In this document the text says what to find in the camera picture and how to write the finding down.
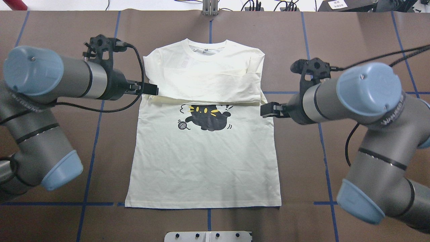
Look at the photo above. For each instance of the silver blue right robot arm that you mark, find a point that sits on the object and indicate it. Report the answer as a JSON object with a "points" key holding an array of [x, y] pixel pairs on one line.
{"points": [[397, 123]]}

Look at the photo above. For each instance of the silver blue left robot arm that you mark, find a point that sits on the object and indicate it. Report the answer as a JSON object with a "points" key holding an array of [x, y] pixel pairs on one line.
{"points": [[34, 78]]}

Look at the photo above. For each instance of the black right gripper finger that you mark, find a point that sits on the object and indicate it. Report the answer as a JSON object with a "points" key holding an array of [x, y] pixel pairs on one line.
{"points": [[278, 110]]}

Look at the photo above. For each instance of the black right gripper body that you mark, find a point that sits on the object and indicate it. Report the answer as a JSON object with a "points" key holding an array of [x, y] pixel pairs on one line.
{"points": [[296, 108]]}

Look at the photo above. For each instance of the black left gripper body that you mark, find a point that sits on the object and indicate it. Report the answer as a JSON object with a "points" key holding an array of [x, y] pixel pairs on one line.
{"points": [[116, 84]]}

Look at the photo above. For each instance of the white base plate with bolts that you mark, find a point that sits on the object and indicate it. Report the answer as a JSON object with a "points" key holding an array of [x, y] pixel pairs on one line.
{"points": [[209, 236]]}

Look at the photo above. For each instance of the aluminium frame post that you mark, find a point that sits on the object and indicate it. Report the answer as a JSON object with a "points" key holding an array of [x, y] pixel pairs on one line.
{"points": [[210, 7]]}

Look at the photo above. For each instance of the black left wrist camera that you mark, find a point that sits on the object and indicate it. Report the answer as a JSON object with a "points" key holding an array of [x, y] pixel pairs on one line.
{"points": [[100, 49]]}

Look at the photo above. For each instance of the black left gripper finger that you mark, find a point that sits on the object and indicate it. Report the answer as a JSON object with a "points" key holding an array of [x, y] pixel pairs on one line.
{"points": [[137, 88]]}

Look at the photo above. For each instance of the brown paper table cover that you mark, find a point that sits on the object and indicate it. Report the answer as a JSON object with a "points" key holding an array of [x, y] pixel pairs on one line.
{"points": [[310, 158]]}

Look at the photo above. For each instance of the small black box device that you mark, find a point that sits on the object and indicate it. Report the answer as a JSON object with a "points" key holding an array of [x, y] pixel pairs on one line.
{"points": [[348, 6]]}

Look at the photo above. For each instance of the cream long sleeve cat shirt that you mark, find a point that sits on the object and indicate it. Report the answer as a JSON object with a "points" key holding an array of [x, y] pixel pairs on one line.
{"points": [[201, 142]]}

